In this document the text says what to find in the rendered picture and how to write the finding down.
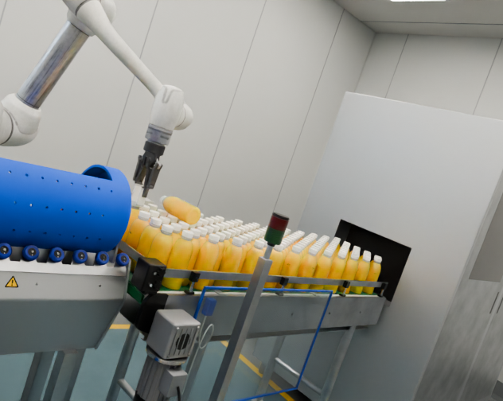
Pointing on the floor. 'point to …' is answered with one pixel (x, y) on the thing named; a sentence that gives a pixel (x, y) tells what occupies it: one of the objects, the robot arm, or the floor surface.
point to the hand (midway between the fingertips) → (138, 195)
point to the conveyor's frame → (177, 301)
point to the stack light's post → (240, 328)
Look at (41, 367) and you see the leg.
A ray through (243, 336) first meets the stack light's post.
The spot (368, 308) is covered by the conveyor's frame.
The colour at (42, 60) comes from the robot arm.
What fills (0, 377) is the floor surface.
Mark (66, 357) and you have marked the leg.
